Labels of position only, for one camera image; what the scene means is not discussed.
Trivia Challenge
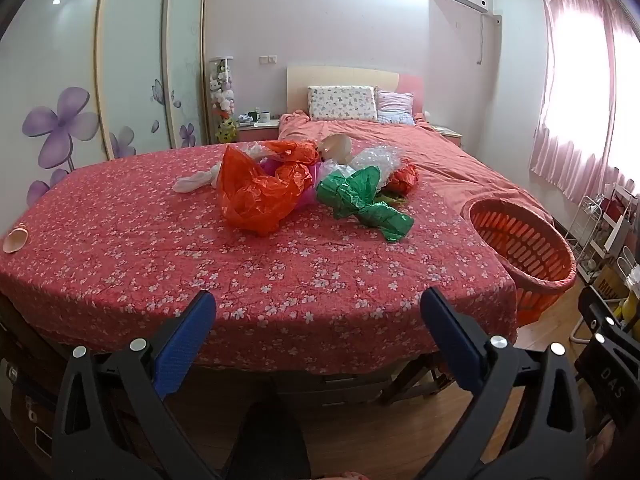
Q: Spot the pink and white nightstand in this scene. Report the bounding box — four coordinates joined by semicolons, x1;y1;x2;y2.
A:
431;125;464;149
236;119;281;145

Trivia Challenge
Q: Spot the pink striped pillow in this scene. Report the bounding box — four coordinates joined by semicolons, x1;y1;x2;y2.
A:
376;91;416;126

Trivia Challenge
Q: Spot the paw print paper bag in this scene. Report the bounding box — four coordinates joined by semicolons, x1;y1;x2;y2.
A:
319;134;354;165

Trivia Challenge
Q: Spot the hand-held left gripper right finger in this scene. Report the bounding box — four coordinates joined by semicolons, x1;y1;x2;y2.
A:
417;287;587;480

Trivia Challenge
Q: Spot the orange laundry basket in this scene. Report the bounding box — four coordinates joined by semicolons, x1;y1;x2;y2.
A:
467;199;578;327

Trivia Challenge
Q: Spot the green plastic bag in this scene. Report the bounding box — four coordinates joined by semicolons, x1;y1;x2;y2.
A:
316;166;416;244

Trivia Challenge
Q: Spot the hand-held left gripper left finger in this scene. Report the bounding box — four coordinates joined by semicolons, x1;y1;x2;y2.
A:
51;290;222;480

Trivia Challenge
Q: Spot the red plastic bag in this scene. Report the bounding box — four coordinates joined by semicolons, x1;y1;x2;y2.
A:
384;160;420;196

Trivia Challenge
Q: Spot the white floral sliding wardrobe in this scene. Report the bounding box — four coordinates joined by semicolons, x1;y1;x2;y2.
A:
0;0;209;211

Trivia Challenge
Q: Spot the yellow bottle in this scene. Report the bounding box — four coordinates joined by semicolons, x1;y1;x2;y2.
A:
619;290;640;323

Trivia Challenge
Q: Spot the clear tube of plush toys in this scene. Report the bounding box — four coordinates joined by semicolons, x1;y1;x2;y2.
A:
209;56;237;144

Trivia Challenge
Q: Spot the coral duvet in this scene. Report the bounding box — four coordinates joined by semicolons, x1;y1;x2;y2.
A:
277;109;553;223

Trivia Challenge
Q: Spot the pink curtain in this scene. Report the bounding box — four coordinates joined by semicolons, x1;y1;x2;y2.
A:
529;0;640;206

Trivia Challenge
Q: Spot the beige and pink headboard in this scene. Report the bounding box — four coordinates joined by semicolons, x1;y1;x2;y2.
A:
286;65;425;122

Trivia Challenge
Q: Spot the clear plastic wrap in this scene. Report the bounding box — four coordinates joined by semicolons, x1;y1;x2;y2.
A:
350;145;404;182

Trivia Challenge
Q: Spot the orange plastic bag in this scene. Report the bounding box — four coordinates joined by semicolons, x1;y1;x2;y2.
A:
217;141;321;235

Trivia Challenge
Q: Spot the person's right hand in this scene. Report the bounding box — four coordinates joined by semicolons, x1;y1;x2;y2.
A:
587;420;623;480

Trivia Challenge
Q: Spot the pink plastic bag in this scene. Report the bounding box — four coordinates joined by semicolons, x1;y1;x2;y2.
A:
260;157;327;208

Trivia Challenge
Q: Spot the floral white pillow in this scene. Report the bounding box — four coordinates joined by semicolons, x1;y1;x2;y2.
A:
307;85;379;122

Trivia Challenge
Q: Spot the paper cup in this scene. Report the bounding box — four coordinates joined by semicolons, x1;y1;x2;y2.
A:
2;228;29;254

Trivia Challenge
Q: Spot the white sock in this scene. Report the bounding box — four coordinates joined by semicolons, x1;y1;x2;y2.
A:
172;166;224;195

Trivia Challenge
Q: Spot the white wire rack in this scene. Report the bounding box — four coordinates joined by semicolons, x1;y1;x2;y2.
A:
569;182;640;288

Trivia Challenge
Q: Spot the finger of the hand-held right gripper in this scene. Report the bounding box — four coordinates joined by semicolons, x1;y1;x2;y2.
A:
580;288;640;348

